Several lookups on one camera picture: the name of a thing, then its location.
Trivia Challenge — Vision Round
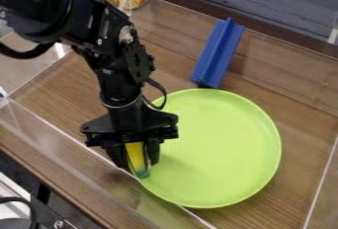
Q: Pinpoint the green round plate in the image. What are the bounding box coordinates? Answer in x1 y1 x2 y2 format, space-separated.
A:
141 89 282 208

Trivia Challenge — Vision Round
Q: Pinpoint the black cable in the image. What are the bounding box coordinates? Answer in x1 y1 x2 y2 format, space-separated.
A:
0 195 38 229

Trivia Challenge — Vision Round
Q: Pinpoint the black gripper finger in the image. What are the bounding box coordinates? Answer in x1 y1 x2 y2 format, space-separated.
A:
146 136 161 165
105 143 130 171

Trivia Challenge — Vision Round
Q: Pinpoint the yellow toy banana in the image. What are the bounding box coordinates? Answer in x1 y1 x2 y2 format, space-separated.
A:
126 142 150 179

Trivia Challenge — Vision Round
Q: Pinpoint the clear acrylic enclosure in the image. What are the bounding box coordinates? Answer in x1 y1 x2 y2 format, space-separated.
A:
0 0 338 229

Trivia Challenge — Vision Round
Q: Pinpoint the blue plastic block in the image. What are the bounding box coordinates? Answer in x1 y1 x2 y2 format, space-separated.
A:
190 18 245 88

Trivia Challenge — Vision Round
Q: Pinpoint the black device under table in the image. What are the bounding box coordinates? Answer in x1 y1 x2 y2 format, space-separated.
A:
0 183 102 229

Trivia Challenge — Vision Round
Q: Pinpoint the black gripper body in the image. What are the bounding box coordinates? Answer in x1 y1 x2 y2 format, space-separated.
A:
80 108 178 147

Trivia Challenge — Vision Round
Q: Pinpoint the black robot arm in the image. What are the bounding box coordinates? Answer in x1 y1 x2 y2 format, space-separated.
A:
0 0 178 174

